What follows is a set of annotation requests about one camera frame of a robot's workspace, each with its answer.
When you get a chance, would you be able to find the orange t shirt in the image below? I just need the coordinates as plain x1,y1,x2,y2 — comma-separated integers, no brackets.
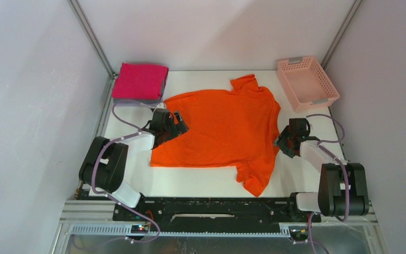
150,74,281,197

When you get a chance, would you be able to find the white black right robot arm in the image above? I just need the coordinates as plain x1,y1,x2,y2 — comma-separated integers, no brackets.
273,118,370,222

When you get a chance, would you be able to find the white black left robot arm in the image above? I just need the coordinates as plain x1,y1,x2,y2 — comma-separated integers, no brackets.
78,107,189,221

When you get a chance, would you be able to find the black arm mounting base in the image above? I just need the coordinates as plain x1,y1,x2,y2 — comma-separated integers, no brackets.
113,197,310,234

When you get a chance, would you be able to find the folded magenta t shirt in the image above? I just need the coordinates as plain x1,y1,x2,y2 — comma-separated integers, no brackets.
112,63,169,101

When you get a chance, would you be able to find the pink plastic basket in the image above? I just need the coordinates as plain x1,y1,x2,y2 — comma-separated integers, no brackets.
276,56,340,112

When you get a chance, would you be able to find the right controller board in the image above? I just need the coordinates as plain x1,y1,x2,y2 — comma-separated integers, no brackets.
290,229,309,241

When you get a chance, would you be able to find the left controller board with leds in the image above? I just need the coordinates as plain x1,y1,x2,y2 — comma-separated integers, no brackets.
130,224,150,234

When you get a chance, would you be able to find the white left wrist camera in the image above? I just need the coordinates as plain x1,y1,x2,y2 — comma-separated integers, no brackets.
154,102,167,109

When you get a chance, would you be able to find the right aluminium corner post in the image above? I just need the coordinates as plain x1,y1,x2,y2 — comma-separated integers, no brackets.
321,0,364,69

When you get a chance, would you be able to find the aluminium corner post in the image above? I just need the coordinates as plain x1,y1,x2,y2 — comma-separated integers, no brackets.
321,0,364,69
66,0,116,78

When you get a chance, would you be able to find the aluminium frame rail front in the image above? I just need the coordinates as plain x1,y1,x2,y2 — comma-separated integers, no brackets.
51,197,382,253

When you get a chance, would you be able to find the left aluminium corner post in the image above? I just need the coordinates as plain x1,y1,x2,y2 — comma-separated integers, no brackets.
66,0,116,78

